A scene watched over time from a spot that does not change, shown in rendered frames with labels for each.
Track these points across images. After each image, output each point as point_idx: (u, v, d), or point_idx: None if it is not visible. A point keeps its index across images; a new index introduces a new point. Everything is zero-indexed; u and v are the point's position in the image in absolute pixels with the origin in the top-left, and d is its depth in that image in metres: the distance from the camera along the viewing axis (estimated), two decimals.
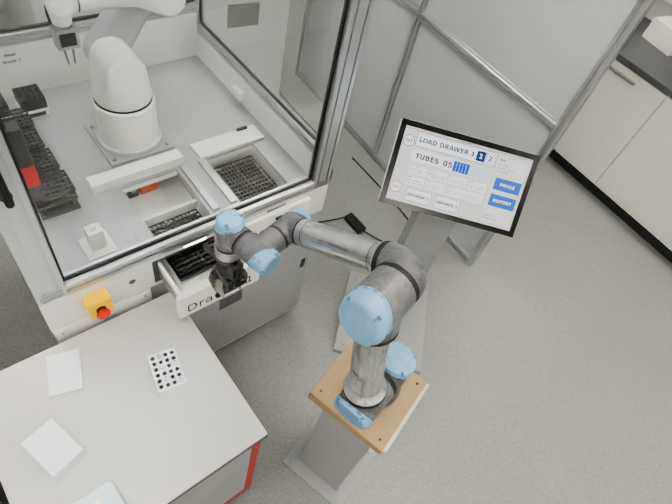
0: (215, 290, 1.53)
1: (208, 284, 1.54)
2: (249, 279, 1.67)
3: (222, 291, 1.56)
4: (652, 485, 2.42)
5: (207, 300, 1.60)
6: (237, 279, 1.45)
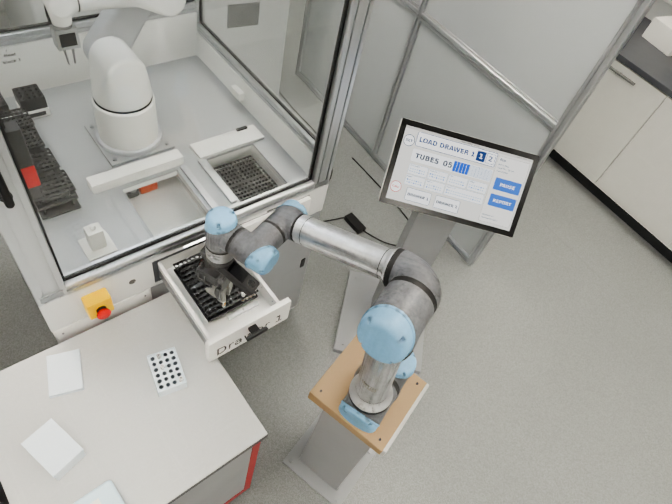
0: None
1: (238, 327, 1.48)
2: (279, 318, 1.61)
3: (253, 334, 1.49)
4: (652, 485, 2.42)
5: (236, 342, 1.53)
6: (204, 262, 1.37)
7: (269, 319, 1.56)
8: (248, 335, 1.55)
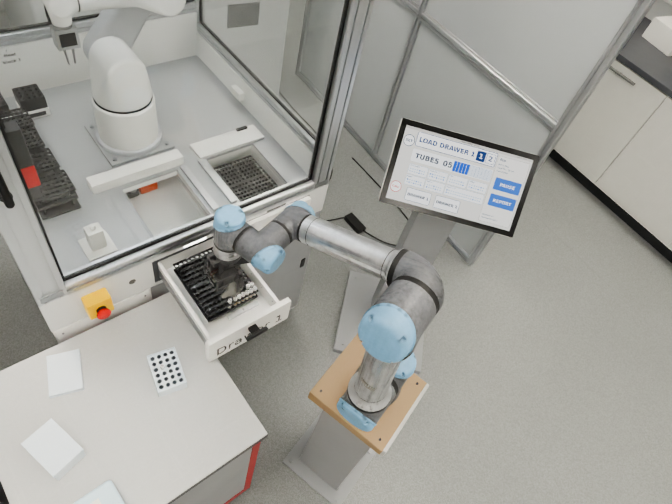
0: None
1: (238, 327, 1.48)
2: (279, 318, 1.61)
3: (253, 334, 1.49)
4: (652, 485, 2.42)
5: (236, 342, 1.53)
6: (211, 274, 1.36)
7: (269, 319, 1.56)
8: (248, 335, 1.55)
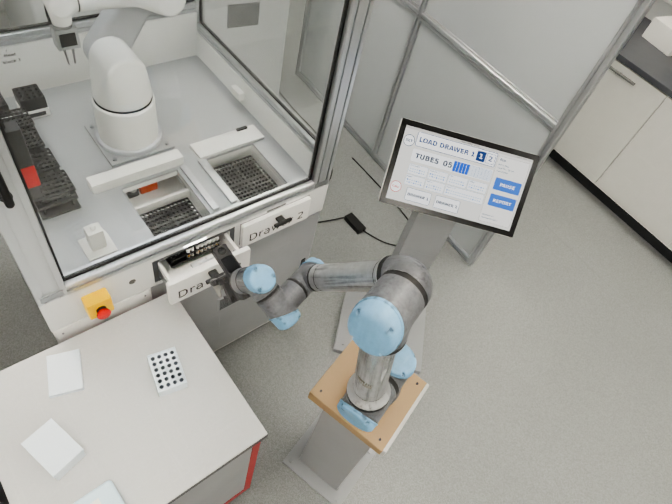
0: (211, 285, 1.54)
1: (198, 270, 1.57)
2: None
3: (212, 278, 1.58)
4: (652, 485, 2.42)
5: (198, 287, 1.62)
6: None
7: None
8: None
